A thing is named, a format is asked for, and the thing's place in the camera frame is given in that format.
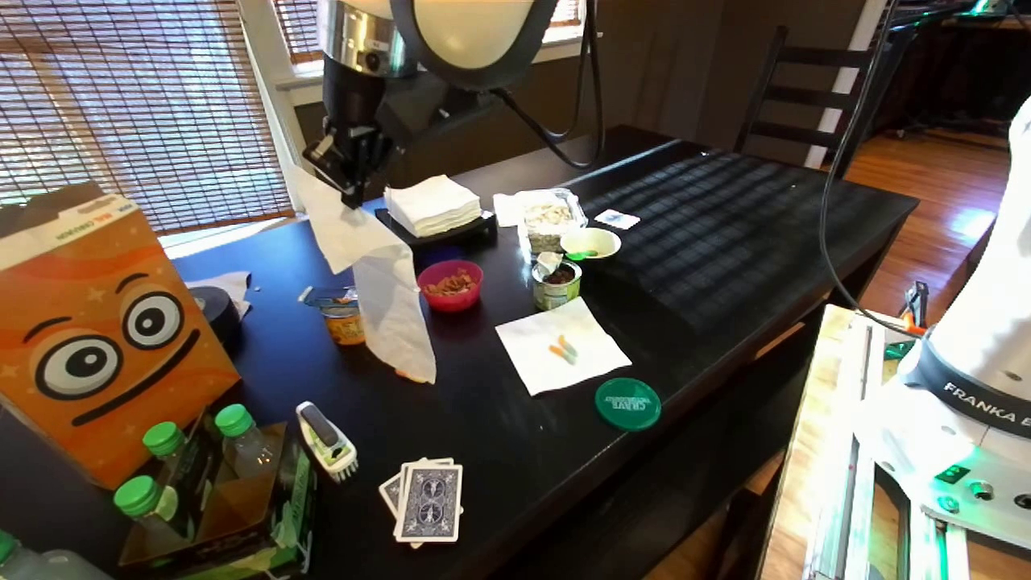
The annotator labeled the black red clamp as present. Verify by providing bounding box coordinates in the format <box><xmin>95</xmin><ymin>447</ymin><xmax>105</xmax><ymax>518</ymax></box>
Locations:
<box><xmin>900</xmin><ymin>279</ymin><xmax>935</xmax><ymax>333</ymax></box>

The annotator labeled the single playing card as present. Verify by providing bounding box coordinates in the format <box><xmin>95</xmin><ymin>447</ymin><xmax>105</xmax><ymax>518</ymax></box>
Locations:
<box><xmin>591</xmin><ymin>205</ymin><xmax>643</xmax><ymax>231</ymax></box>

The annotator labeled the orange cartoon face box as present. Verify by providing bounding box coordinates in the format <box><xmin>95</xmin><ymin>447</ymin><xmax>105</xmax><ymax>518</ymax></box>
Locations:
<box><xmin>0</xmin><ymin>181</ymin><xmax>243</xmax><ymax>494</ymax></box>

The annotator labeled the clear plastic nut container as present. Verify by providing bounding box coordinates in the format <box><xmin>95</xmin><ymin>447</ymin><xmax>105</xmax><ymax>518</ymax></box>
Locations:
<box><xmin>516</xmin><ymin>188</ymin><xmax>590</xmax><ymax>259</ymax></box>

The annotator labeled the black napkin tray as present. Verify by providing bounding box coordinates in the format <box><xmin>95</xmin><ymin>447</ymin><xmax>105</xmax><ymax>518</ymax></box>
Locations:
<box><xmin>373</xmin><ymin>205</ymin><xmax>500</xmax><ymax>261</ymax></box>

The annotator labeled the orange jelly plastic cup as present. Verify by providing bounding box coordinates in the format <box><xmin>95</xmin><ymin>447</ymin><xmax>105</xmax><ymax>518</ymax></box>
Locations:
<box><xmin>302</xmin><ymin>279</ymin><xmax>371</xmax><ymax>351</ymax></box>

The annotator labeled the crumpled white paper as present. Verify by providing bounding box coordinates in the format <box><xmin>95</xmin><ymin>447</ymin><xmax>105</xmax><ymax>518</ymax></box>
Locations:
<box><xmin>187</xmin><ymin>266</ymin><xmax>257</xmax><ymax>322</ymax></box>

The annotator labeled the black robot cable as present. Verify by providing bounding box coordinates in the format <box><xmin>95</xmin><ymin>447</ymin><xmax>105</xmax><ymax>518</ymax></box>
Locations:
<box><xmin>487</xmin><ymin>0</ymin><xmax>919</xmax><ymax>340</ymax></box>

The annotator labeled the dark wooden chair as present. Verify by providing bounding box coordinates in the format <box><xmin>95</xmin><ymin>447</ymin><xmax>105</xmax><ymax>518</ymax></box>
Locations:
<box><xmin>733</xmin><ymin>0</ymin><xmax>896</xmax><ymax>181</ymax></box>

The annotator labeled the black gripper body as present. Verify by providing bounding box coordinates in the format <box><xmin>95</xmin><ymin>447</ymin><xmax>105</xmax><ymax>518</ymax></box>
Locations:
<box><xmin>315</xmin><ymin>59</ymin><xmax>395</xmax><ymax>166</ymax></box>

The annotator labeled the white napkin stack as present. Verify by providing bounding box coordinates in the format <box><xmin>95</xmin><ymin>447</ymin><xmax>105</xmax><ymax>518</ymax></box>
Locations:
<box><xmin>381</xmin><ymin>171</ymin><xmax>484</xmax><ymax>241</ymax></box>

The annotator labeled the red snack bowl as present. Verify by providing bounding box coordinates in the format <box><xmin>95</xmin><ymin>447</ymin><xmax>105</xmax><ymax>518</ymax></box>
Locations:
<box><xmin>416</xmin><ymin>259</ymin><xmax>487</xmax><ymax>316</ymax></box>

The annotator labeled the green bowl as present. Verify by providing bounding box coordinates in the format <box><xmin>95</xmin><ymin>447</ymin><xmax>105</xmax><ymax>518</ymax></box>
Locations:
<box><xmin>558</xmin><ymin>225</ymin><xmax>624</xmax><ymax>266</ymax></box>

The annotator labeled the green round lid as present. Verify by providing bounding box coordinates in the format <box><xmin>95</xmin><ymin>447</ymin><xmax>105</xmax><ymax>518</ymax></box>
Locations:
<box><xmin>591</xmin><ymin>374</ymin><xmax>664</xmax><ymax>436</ymax></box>

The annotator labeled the white black stapler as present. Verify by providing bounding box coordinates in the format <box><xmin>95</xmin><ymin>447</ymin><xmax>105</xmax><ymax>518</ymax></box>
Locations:
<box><xmin>294</xmin><ymin>401</ymin><xmax>360</xmax><ymax>483</ymax></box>

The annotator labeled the cardboard bottle carrier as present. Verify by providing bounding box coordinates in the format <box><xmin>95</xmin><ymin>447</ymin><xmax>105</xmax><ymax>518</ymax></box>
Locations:
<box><xmin>111</xmin><ymin>418</ymin><xmax>315</xmax><ymax>580</ymax></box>

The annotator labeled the white paper tissue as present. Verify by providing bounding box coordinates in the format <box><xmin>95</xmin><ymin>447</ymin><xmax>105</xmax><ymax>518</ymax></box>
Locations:
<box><xmin>491</xmin><ymin>298</ymin><xmax>633</xmax><ymax>401</ymax></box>
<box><xmin>291</xmin><ymin>157</ymin><xmax>440</xmax><ymax>388</ymax></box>

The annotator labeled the blue backed playing cards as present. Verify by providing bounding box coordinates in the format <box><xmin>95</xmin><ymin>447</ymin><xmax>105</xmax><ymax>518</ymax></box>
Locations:
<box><xmin>375</xmin><ymin>454</ymin><xmax>468</xmax><ymax>550</ymax></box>

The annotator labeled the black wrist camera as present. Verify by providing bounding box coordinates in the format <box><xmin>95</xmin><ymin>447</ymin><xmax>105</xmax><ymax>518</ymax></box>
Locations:
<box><xmin>382</xmin><ymin>77</ymin><xmax>476</xmax><ymax>141</ymax></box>

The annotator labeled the light wooden robot stand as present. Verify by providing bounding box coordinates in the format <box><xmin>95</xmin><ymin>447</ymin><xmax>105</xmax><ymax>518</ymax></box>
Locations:
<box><xmin>758</xmin><ymin>302</ymin><xmax>1031</xmax><ymax>580</ymax></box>

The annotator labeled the black tape roll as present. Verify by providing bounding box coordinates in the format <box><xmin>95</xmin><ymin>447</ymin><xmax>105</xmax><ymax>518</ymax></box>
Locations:
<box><xmin>187</xmin><ymin>283</ymin><xmax>243</xmax><ymax>360</ymax></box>

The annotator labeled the open green tin can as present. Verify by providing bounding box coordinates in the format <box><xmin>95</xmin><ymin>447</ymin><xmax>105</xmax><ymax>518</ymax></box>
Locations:
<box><xmin>527</xmin><ymin>248</ymin><xmax>586</xmax><ymax>316</ymax></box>

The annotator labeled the dark wooden cabinet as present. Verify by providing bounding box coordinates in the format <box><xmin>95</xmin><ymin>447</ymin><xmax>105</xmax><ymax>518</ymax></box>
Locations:
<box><xmin>879</xmin><ymin>0</ymin><xmax>1031</xmax><ymax>139</ymax></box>

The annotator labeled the green capped clear bottle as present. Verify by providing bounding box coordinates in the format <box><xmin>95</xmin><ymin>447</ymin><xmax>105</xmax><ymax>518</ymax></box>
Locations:
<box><xmin>138</xmin><ymin>418</ymin><xmax>221</xmax><ymax>540</ymax></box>
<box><xmin>110</xmin><ymin>474</ymin><xmax>187</xmax><ymax>566</ymax></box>
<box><xmin>208</xmin><ymin>401</ymin><xmax>283</xmax><ymax>487</ymax></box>
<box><xmin>0</xmin><ymin>530</ymin><xmax>110</xmax><ymax>580</ymax></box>

